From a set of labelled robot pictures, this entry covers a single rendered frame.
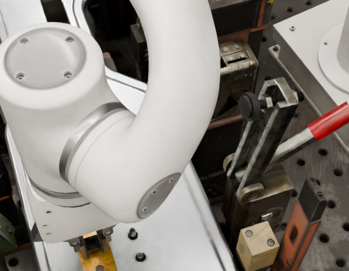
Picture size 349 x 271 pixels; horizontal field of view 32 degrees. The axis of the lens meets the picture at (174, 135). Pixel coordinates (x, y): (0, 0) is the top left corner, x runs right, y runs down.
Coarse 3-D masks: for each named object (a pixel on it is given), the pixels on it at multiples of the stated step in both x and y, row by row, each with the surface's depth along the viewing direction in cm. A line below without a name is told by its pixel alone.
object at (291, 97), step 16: (272, 80) 60; (256, 96) 59; (272, 96) 61; (288, 96) 59; (240, 112) 60; (256, 112) 59; (272, 112) 62; (288, 112) 60; (256, 128) 66; (272, 128) 61; (240, 144) 68; (256, 144) 67; (272, 144) 64; (240, 160) 71; (256, 160) 66; (256, 176) 69
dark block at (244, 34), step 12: (216, 0) 80; (228, 0) 80; (240, 0) 80; (252, 0) 81; (216, 12) 80; (228, 12) 81; (240, 12) 82; (252, 12) 83; (216, 24) 82; (228, 24) 83; (240, 24) 84; (252, 24) 85; (228, 36) 86; (240, 36) 86
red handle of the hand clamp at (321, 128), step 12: (336, 108) 68; (348, 108) 67; (324, 120) 68; (336, 120) 67; (348, 120) 67; (300, 132) 69; (312, 132) 68; (324, 132) 68; (288, 144) 69; (300, 144) 69; (276, 156) 70; (288, 156) 70; (240, 168) 72; (240, 180) 71
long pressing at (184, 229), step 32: (0, 0) 96; (32, 0) 96; (64, 0) 97; (0, 32) 93; (128, 96) 86; (192, 192) 77; (32, 224) 75; (128, 224) 75; (160, 224) 75; (192, 224) 75; (64, 256) 73; (128, 256) 73; (160, 256) 73; (192, 256) 73; (224, 256) 72
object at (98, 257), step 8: (88, 240) 72; (96, 240) 72; (88, 248) 72; (96, 248) 72; (80, 256) 72; (96, 256) 72; (104, 256) 72; (112, 256) 72; (88, 264) 71; (96, 264) 71; (104, 264) 71; (112, 264) 71
